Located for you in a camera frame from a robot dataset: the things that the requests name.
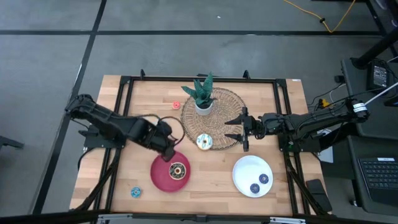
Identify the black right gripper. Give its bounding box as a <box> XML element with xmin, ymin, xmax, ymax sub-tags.
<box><xmin>224</xmin><ymin>106</ymin><xmax>268</xmax><ymax>152</ymax></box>

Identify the large white blue-drizzled donut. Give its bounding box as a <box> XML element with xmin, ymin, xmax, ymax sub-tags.
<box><xmin>196</xmin><ymin>133</ymin><xmax>214</xmax><ymax>151</ymax></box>

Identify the large chocolate frosted donut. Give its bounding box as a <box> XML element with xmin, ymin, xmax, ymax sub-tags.
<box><xmin>169</xmin><ymin>162</ymin><xmax>187</xmax><ymax>180</ymax></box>

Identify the round woven placemat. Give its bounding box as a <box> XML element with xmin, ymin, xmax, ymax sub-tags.
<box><xmin>180</xmin><ymin>86</ymin><xmax>249</xmax><ymax>151</ymax></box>

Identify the red plate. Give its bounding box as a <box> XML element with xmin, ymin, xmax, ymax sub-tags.
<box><xmin>150</xmin><ymin>151</ymin><xmax>192</xmax><ymax>193</ymax></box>

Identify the snake plant in white pot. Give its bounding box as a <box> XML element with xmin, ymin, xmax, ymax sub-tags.
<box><xmin>181</xmin><ymin>71</ymin><xmax>218</xmax><ymax>116</ymax></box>

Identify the white plate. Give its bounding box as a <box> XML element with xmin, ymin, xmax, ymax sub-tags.
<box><xmin>231</xmin><ymin>155</ymin><xmax>274</xmax><ymax>198</ymax></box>

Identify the black overhead crossbar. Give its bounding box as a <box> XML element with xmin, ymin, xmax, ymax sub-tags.
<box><xmin>0</xmin><ymin>208</ymin><xmax>398</xmax><ymax>224</ymax></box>

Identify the white paper sheet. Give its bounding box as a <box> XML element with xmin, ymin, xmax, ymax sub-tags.
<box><xmin>317</xmin><ymin>128</ymin><xmax>334</xmax><ymax>164</ymax></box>

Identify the black phone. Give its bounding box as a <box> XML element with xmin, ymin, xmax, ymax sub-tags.
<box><xmin>305</xmin><ymin>178</ymin><xmax>333</xmax><ymax>213</ymax></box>

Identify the black side desk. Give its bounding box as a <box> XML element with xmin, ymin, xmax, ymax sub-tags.
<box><xmin>340</xmin><ymin>57</ymin><xmax>398</xmax><ymax>217</ymax></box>

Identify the black laptop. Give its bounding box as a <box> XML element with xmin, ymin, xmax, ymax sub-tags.
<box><xmin>357</xmin><ymin>156</ymin><xmax>398</xmax><ymax>207</ymax></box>

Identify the grey furniture leg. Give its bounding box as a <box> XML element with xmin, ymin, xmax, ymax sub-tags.
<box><xmin>0</xmin><ymin>135</ymin><xmax>25</xmax><ymax>151</ymax></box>

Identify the black stand pole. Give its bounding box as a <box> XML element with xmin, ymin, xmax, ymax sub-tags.
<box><xmin>351</xmin><ymin>26</ymin><xmax>398</xmax><ymax>70</ymax></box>

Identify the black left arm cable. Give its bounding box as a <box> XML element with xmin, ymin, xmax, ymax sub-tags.
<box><xmin>136</xmin><ymin>114</ymin><xmax>187</xmax><ymax>147</ymax></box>

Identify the black metal table frame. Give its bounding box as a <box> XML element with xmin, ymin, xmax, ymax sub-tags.
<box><xmin>70</xmin><ymin>68</ymin><xmax>331</xmax><ymax>218</ymax></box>

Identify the yellow cable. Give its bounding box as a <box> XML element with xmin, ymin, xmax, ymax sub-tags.
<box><xmin>282</xmin><ymin>0</ymin><xmax>357</xmax><ymax>34</ymax></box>

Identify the white cable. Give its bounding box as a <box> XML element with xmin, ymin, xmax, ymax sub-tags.
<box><xmin>363</xmin><ymin>81</ymin><xmax>398</xmax><ymax>106</ymax></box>

